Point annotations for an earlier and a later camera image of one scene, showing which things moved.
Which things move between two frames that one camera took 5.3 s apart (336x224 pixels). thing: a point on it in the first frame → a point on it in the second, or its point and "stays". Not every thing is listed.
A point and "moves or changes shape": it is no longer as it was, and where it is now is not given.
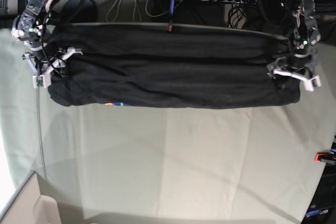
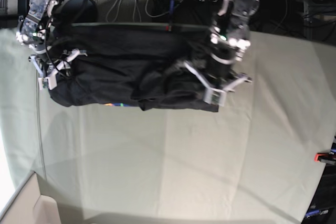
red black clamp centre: (168, 27) stays
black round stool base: (81, 9) stays
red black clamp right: (328, 157) stays
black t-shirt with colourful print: (168, 65) moves or changes shape
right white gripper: (308, 81) → (213, 95)
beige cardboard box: (29, 206) stays
